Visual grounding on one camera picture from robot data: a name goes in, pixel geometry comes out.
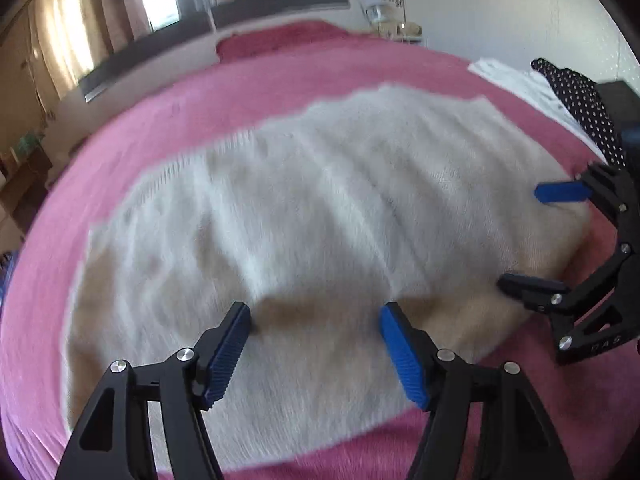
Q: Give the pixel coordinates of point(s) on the beige knit sweater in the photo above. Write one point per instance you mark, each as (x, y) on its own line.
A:
(300, 210)

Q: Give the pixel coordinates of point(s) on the grey and white headboard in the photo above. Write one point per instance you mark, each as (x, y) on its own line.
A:
(280, 5)

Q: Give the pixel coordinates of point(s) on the green box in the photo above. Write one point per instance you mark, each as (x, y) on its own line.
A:
(27, 142)

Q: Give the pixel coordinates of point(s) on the wooden desk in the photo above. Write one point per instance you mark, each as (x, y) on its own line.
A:
(25, 180)

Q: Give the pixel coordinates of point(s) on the pink bed blanket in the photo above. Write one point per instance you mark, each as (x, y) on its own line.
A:
(150, 110)

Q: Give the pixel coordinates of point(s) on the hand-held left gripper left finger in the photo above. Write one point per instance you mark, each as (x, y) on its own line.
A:
(227, 355)

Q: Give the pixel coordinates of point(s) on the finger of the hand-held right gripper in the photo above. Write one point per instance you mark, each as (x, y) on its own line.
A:
(532, 287)
(560, 192)

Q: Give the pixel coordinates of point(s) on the dark pink pillow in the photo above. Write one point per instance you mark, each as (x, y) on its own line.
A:
(280, 40)

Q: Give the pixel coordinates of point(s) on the beige curtain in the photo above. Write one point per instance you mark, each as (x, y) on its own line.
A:
(115, 0)

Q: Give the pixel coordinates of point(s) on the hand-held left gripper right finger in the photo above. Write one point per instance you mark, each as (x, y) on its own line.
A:
(402, 355)

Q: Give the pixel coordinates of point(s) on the white garment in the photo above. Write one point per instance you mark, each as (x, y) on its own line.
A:
(515, 85)

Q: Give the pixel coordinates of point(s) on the cluttered bedside table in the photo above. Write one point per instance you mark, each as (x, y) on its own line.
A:
(395, 27)

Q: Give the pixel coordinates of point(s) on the black polka dot cloth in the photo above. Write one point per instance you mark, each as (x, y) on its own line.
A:
(580, 105)

